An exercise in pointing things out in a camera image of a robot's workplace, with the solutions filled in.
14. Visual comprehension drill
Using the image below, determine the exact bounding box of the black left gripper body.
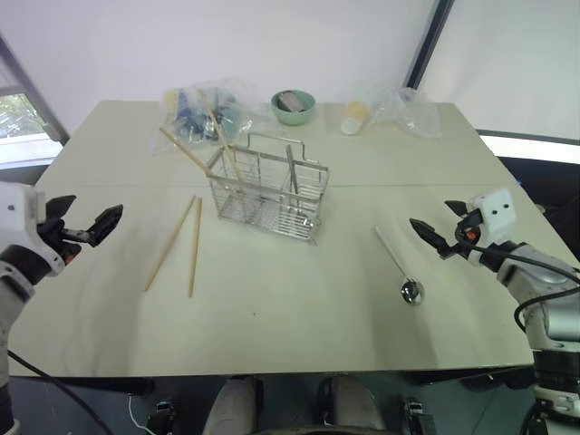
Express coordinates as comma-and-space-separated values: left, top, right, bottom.
37, 217, 93, 269

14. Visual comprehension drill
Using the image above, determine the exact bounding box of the black slanted window frame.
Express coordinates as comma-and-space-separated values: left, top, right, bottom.
402, 0, 457, 90

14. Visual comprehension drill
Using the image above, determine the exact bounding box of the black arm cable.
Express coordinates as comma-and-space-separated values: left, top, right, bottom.
5, 348, 108, 435
469, 246, 580, 337

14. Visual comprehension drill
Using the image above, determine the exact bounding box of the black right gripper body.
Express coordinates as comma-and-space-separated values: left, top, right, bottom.
447, 209, 483, 261

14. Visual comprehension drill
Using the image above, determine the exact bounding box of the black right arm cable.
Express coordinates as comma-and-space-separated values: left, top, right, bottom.
469, 246, 580, 337

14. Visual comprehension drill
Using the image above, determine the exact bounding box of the metal spoon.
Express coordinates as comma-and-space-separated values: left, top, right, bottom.
285, 143, 304, 197
373, 225, 424, 307

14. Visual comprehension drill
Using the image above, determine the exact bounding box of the thin white cable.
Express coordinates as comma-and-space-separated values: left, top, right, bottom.
127, 393, 151, 430

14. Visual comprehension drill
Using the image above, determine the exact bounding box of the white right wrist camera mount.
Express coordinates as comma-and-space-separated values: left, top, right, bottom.
469, 188, 516, 239

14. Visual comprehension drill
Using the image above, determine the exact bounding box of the grey block in bowl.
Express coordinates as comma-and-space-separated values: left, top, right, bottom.
276, 90, 310, 113

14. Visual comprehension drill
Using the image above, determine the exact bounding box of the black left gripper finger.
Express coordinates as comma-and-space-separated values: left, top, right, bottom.
44, 195, 78, 224
87, 203, 125, 248

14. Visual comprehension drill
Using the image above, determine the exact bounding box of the green bowl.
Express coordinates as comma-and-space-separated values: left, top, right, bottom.
270, 89, 317, 127

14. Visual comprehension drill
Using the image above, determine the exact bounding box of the clear bag with blue items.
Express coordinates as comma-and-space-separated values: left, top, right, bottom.
149, 76, 274, 158

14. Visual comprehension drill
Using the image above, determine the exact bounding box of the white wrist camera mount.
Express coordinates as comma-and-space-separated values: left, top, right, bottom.
0, 182, 63, 278
469, 188, 516, 239

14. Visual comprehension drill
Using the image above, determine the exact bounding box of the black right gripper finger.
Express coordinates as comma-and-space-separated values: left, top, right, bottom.
444, 199, 473, 218
408, 217, 450, 260

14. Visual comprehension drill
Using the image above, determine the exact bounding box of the grey slanted window frame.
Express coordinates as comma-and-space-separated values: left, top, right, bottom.
0, 30, 71, 147

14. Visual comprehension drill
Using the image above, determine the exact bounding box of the dark furniture beside table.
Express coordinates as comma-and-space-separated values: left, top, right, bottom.
492, 155, 580, 274

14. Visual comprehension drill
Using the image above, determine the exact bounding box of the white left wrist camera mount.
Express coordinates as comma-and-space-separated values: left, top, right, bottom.
0, 182, 63, 278

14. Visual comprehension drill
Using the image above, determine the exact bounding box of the yellow white plastic cup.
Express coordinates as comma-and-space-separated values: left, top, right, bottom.
340, 100, 370, 137

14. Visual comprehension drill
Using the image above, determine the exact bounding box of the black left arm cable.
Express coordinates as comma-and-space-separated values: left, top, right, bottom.
5, 348, 108, 435

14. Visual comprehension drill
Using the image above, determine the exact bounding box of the wooden chopstick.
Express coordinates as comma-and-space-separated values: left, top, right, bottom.
197, 88, 244, 183
144, 195, 198, 293
159, 127, 215, 179
188, 196, 204, 299

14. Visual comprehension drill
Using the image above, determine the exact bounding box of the metal wire cutlery rack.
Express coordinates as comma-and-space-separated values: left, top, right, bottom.
205, 131, 330, 247

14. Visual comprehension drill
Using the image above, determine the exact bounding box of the empty clear plastic bag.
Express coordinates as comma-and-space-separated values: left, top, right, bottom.
370, 85, 443, 140

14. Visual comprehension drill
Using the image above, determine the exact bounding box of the black bracket under table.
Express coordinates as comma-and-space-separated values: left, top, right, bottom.
401, 396, 437, 435
145, 397, 177, 435

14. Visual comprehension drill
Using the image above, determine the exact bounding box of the grey rounded shape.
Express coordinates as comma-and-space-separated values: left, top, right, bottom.
316, 372, 387, 435
202, 377, 265, 435

